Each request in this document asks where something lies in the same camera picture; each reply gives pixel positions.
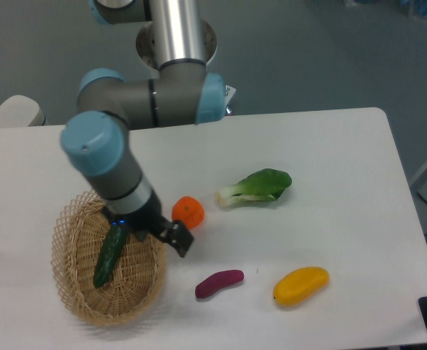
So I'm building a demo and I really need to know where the green bok choy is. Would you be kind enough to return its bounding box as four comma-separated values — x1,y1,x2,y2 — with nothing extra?
215,168,293,207

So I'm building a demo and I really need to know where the purple sweet potato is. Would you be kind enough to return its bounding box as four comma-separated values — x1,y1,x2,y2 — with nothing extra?
194,269,245,300

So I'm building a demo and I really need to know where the yellow mango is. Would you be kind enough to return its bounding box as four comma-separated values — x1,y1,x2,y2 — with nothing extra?
272,267,330,307

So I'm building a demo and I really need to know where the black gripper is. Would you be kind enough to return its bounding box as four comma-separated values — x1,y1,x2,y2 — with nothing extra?
102,190,194,257

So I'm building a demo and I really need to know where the woven wicker basket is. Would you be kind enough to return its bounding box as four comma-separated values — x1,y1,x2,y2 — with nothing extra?
51,190,166,326

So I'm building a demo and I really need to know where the green cucumber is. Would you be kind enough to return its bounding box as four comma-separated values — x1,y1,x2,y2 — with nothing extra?
93,224,128,288

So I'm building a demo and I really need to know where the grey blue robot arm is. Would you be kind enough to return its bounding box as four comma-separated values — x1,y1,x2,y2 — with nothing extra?
61,1,226,256

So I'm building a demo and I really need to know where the orange tangerine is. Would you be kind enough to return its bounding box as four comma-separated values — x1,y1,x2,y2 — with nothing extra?
172,196,205,230

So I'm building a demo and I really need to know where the white chair back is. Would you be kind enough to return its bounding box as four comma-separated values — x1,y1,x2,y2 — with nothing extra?
0,95,47,128

